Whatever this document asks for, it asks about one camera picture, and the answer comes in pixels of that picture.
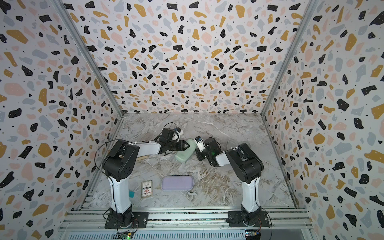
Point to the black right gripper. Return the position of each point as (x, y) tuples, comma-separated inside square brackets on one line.
[(198, 153)]

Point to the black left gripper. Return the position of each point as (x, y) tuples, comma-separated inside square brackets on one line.
[(181, 143)]

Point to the lilac zippered umbrella sleeve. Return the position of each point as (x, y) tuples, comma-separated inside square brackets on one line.
[(177, 183)]

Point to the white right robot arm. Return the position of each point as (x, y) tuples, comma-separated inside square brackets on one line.
[(245, 163)]

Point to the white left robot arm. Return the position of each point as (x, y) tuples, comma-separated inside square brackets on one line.
[(120, 161)]

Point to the wooden chessboard box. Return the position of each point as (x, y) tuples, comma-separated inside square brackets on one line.
[(142, 157)]

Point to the playing card box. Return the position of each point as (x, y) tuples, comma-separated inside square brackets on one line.
[(147, 189)]

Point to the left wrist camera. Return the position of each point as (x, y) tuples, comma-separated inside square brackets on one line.
[(177, 134)]

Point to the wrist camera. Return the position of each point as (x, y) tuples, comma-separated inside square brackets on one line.
[(177, 134), (200, 143)]

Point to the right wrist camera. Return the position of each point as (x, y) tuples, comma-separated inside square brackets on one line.
[(200, 143)]

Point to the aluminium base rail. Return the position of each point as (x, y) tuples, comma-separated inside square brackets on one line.
[(189, 223)]

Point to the aluminium corner post left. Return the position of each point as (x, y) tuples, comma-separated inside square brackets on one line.
[(64, 15)]

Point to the aluminium corner post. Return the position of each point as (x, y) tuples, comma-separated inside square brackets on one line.
[(64, 15), (290, 54)]

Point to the aluminium corner post right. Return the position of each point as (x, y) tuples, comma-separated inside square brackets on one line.
[(290, 54)]

